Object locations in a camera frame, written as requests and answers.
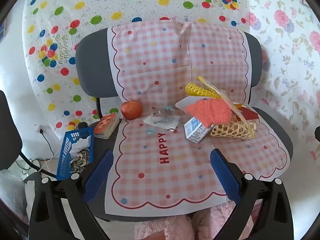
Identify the white plastic bag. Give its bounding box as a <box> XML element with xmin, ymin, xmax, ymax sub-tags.
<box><xmin>0</xmin><ymin>171</ymin><xmax>34</xmax><ymax>219</ymax></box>

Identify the pink checked table cover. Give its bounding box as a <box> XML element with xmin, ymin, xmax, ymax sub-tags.
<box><xmin>105</xmin><ymin>20</ymin><xmax>292</xmax><ymax>215</ymax></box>

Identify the black chair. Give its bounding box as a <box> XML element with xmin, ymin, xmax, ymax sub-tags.
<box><xmin>0</xmin><ymin>90</ymin><xmax>58</xmax><ymax>178</ymax></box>

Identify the woven bamboo basket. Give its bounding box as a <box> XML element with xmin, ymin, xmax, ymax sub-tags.
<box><xmin>210</xmin><ymin>119</ymin><xmax>257</xmax><ymax>140</ymax></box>

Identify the white milk carton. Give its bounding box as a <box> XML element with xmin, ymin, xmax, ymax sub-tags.
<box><xmin>184</xmin><ymin>117</ymin><xmax>215</xmax><ymax>143</ymax></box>

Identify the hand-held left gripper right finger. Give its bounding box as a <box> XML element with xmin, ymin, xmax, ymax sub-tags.
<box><xmin>210</xmin><ymin>148</ymin><xmax>302</xmax><ymax>240</ymax></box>

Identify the white card box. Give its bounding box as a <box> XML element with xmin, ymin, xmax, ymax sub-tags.
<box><xmin>175</xmin><ymin>96</ymin><xmax>200</xmax><ymax>113</ymax></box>

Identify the blue plastic basket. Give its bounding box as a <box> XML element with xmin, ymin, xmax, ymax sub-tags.
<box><xmin>56</xmin><ymin>127</ymin><xmax>95</xmax><ymax>180</ymax></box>

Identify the balloon printed backdrop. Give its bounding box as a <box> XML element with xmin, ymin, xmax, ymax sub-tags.
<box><xmin>21</xmin><ymin>0</ymin><xmax>250</xmax><ymax>140</ymax></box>

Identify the clear plastic wrapper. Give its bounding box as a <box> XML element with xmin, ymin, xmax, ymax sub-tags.
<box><xmin>143</xmin><ymin>107</ymin><xmax>182</xmax><ymax>133</ymax></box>

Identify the pile of sunflower seed shells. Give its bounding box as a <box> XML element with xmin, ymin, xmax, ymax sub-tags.
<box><xmin>69</xmin><ymin>148</ymin><xmax>91</xmax><ymax>174</ymax></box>

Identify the pink fluffy fabric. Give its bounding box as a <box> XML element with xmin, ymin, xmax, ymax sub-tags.
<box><xmin>134</xmin><ymin>200</ymin><xmax>263</xmax><ymax>240</ymax></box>

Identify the yellow-edged clear zip bag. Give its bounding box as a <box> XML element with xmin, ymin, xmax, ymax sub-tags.
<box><xmin>197</xmin><ymin>76</ymin><xmax>256</xmax><ymax>140</ymax></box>

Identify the black cable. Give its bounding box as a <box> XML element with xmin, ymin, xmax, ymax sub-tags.
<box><xmin>39</xmin><ymin>128</ymin><xmax>57</xmax><ymax>161</ymax></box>

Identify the white cable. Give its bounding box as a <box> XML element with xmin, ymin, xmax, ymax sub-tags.
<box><xmin>37</xmin><ymin>147</ymin><xmax>63</xmax><ymax>173</ymax></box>

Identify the white crumpled tissue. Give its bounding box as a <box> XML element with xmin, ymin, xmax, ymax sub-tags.
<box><xmin>72</xmin><ymin>135</ymin><xmax>91</xmax><ymax>155</ymax></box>

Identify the small orange book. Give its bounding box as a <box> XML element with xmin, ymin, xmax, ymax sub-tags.
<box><xmin>94</xmin><ymin>113</ymin><xmax>120</xmax><ymax>140</ymax></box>

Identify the red paper box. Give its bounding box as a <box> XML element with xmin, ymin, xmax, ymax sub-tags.
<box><xmin>236</xmin><ymin>105</ymin><xmax>259</xmax><ymax>123</ymax></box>

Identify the orange foam fruit net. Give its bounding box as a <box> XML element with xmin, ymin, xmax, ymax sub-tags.
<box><xmin>185</xmin><ymin>98</ymin><xmax>234</xmax><ymax>128</ymax></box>

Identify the grey upholstered chair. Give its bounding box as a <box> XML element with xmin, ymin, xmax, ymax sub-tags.
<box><xmin>75</xmin><ymin>26</ymin><xmax>294</xmax><ymax>224</ymax></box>

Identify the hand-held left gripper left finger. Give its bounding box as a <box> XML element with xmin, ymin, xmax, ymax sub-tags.
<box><xmin>29</xmin><ymin>149</ymin><xmax>114</xmax><ymax>240</ymax></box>

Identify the yellow foam fruit net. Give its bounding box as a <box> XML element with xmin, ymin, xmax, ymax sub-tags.
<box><xmin>185</xmin><ymin>82</ymin><xmax>222</xmax><ymax>99</ymax></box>

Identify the red apple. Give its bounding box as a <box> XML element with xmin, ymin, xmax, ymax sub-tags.
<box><xmin>121</xmin><ymin>100</ymin><xmax>143</xmax><ymax>120</ymax></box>

